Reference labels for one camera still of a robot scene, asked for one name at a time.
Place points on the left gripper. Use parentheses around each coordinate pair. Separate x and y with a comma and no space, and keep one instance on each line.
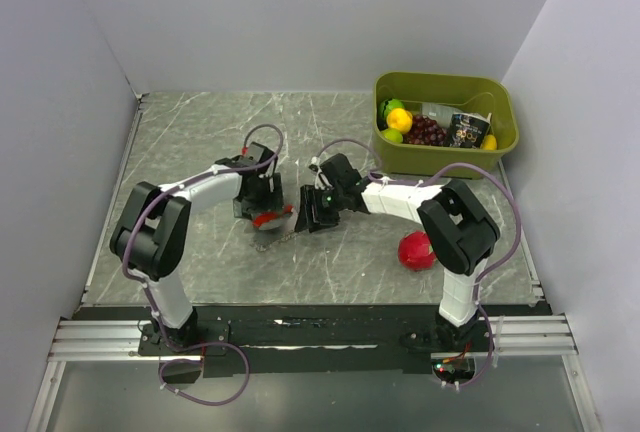
(271,201)

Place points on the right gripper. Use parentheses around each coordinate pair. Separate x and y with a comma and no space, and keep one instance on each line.
(309,195)

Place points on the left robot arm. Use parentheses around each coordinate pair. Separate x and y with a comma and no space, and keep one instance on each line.
(151,233)

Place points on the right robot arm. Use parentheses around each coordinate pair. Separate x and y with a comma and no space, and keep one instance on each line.
(462,234)

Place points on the green lime lower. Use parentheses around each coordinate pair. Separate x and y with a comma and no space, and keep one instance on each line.
(393,135)

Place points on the green lime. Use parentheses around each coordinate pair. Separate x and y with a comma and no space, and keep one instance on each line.
(388,105)
(393,135)

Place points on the yellow lemon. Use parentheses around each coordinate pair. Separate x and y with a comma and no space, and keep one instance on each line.
(400,119)

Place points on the green lime upper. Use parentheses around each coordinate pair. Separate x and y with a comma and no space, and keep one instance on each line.
(388,105)

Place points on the red dragon fruit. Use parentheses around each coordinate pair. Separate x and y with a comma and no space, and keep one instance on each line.
(415,252)

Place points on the dark red grape bunch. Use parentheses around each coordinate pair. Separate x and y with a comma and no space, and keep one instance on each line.
(425,131)

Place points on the black drink carton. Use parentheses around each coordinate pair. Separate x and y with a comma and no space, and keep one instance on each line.
(466,131)

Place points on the small yellow fruit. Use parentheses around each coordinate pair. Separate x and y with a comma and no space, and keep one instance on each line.
(489,143)

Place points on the olive green plastic bin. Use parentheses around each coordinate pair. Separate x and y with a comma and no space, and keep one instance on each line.
(480,95)

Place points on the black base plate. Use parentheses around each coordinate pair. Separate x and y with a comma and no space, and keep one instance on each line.
(230,340)

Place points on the aluminium frame rail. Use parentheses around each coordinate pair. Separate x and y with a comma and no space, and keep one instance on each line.
(122,340)

